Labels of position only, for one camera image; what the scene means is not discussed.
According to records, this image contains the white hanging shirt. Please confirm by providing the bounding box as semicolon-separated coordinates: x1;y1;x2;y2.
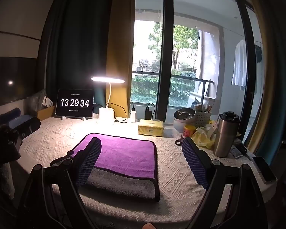
231;39;248;91

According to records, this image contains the cardboard box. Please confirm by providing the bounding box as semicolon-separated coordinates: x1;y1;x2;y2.
37;105;56;121

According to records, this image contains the black television screen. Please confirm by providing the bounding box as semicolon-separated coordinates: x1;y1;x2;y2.
0;56;38;109

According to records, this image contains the balcony railing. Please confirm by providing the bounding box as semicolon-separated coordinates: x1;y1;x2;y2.
131;70;216;99

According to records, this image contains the yellow and teal curtain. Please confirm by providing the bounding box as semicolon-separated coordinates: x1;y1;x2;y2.
243;0;286;165

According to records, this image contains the dark hanging garment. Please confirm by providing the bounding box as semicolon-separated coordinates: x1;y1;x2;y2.
254;44;263;64

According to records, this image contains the white desk lamp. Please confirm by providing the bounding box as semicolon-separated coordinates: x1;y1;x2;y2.
90;76;125;125

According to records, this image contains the white pot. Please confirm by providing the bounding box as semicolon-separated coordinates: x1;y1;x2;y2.
173;118;196;133

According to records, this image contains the black charger cable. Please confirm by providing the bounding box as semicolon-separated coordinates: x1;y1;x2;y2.
107;100;134;123

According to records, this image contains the mustard yellow curtain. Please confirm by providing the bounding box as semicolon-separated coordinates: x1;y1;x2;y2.
106;0;136;119

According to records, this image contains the yellow plastic bag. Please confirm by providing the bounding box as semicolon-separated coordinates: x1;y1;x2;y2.
191;121;218;150

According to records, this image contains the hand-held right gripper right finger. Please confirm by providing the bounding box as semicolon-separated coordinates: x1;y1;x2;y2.
181;137;269;229

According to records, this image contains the purple and grey towel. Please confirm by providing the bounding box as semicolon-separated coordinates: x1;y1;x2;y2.
71;133;161;202

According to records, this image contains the grey fuzzy cloth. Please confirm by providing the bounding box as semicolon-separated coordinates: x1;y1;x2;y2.
0;163;16;199

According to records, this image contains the clear plastic bag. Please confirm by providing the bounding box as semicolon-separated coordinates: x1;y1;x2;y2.
26;89;48;118

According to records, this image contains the dark green curtain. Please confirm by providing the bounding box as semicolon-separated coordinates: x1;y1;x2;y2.
37;0;116;108

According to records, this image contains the smartphone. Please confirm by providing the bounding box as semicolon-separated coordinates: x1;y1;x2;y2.
251;156;277;185

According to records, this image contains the white perforated basket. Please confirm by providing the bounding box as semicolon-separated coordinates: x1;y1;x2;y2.
194;110;212;127

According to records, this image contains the yellow tissue pack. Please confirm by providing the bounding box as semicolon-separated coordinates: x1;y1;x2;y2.
137;119;164;137

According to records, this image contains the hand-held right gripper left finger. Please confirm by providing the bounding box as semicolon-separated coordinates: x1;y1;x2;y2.
22;137;103;229

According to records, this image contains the red and yellow can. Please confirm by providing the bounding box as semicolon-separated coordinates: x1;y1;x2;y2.
183;124;196;139

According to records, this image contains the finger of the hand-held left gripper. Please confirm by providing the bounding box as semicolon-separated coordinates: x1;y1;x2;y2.
8;114;42;139

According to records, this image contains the stainless steel thermos bottle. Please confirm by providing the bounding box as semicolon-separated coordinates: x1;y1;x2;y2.
213;111;240;158

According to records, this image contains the white tablet stand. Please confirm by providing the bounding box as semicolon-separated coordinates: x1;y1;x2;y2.
61;115;93;120

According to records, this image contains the stainless steel bowl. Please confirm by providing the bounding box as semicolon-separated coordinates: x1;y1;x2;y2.
174;108;196;123

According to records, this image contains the tablet with clock display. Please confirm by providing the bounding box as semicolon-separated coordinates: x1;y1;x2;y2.
55;89;95;118

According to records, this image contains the white textured tablecloth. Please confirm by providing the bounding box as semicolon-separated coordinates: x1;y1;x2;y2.
18;116;266;223

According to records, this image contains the black power bank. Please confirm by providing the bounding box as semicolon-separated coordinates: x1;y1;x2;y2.
145;103;156;120

